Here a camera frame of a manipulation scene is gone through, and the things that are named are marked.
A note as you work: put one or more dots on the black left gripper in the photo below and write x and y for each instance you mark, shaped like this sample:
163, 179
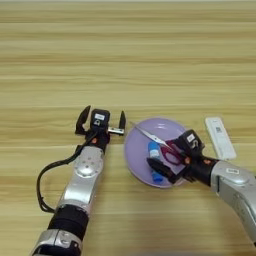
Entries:
98, 140

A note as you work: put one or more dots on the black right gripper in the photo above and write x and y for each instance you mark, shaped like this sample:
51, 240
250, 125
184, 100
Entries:
196, 168

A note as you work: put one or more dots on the white rectangular box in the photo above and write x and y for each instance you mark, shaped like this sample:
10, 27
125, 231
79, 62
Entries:
220, 138

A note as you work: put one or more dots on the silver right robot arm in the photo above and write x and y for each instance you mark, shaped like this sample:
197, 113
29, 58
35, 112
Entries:
233, 186

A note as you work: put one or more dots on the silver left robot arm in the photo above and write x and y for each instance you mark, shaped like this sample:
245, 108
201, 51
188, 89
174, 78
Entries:
83, 180

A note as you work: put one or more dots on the blue glue stick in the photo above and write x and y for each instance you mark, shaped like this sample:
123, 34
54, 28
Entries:
154, 151

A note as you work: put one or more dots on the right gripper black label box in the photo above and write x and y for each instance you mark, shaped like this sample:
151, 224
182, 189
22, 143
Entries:
191, 140

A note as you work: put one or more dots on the round purple plate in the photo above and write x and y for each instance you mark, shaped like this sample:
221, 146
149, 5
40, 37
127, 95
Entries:
136, 156

